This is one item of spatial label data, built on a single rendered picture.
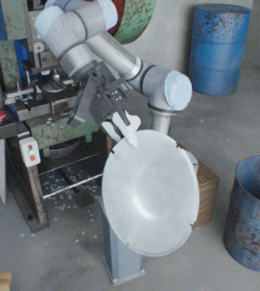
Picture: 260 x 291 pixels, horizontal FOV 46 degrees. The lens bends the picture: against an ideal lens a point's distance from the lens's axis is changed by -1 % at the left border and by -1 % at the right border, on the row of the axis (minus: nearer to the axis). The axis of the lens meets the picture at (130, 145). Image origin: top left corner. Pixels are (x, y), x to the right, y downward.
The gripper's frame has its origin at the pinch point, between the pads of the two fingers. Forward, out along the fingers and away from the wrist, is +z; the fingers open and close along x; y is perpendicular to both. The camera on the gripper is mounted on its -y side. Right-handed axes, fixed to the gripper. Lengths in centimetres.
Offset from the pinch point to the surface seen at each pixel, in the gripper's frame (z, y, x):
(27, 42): -66, 50, 69
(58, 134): -22, 49, 93
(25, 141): -26, 27, 87
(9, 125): -37, 26, 88
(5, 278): 17, -17, 85
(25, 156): -21, 25, 91
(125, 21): -45, 79, 35
